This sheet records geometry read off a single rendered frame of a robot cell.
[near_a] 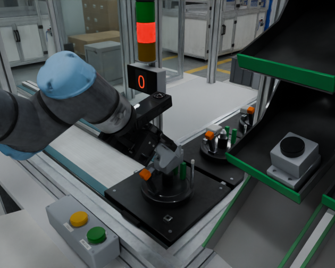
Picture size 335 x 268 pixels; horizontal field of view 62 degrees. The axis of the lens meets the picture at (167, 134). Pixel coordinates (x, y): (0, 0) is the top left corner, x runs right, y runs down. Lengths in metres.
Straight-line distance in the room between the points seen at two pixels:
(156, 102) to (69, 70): 0.22
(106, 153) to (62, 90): 0.62
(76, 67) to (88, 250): 0.39
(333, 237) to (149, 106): 0.40
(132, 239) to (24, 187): 0.50
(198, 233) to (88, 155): 0.52
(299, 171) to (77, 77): 0.33
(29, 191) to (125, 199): 0.39
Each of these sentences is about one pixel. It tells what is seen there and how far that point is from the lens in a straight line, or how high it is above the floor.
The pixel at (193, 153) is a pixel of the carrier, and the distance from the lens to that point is 0.90.
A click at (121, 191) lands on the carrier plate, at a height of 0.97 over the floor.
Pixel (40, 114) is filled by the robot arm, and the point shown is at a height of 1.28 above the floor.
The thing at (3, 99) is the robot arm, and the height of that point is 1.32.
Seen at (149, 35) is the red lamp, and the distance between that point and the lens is 0.78.
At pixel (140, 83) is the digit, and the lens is 0.82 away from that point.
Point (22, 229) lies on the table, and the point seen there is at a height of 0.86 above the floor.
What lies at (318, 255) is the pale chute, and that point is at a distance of 0.57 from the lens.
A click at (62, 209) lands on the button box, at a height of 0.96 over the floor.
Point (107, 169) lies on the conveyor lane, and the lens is 0.94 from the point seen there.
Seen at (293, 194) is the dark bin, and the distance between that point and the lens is 0.42.
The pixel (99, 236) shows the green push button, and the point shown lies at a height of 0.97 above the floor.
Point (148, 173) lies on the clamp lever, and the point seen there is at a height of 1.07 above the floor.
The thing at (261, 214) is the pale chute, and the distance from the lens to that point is 0.58.
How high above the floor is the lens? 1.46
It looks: 29 degrees down
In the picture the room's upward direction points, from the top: straight up
